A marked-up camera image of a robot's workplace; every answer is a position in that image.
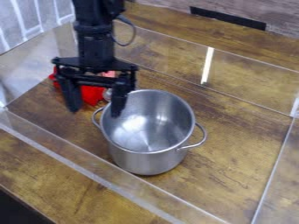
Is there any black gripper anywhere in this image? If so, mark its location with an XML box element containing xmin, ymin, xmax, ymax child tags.
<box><xmin>51</xmin><ymin>22</ymin><xmax>138</xmax><ymax>117</ymax></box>

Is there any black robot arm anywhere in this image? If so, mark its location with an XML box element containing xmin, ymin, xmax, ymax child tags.
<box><xmin>51</xmin><ymin>0</ymin><xmax>138</xmax><ymax>117</ymax></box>

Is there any silver steel pot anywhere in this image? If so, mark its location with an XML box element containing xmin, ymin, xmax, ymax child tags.
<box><xmin>91</xmin><ymin>89</ymin><xmax>206</xmax><ymax>175</ymax></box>

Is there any red rectangular block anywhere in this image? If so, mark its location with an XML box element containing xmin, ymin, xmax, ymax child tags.
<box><xmin>48</xmin><ymin>69</ymin><xmax>106</xmax><ymax>106</ymax></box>

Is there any black strip on table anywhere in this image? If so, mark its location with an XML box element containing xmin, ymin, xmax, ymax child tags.
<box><xmin>190</xmin><ymin>6</ymin><xmax>267</xmax><ymax>31</ymax></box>

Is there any spatula with pink handle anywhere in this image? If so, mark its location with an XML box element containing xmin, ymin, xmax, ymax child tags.
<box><xmin>102</xmin><ymin>71</ymin><xmax>117</xmax><ymax>102</ymax></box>

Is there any black cable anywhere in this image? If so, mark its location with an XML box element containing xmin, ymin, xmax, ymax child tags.
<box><xmin>110</xmin><ymin>14</ymin><xmax>138</xmax><ymax>47</ymax></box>

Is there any clear acrylic enclosure wall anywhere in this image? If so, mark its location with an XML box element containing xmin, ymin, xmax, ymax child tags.
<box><xmin>0</xmin><ymin>29</ymin><xmax>299</xmax><ymax>224</ymax></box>

